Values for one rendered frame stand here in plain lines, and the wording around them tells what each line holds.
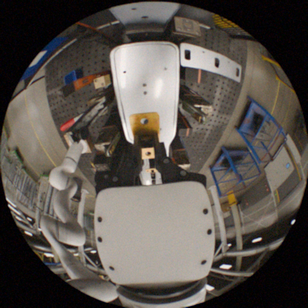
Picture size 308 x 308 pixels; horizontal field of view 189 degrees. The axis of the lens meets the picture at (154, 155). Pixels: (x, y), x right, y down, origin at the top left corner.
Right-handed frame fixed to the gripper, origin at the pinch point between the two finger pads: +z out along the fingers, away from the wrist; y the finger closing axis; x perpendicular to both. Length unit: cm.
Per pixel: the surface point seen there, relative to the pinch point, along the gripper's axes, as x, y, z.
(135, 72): 8.3, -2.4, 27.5
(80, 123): 1.5, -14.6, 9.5
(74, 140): -0.7, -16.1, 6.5
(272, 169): -314, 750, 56
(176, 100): -3.6, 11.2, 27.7
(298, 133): 41, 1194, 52
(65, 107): -2, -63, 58
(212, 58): 16.9, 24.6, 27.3
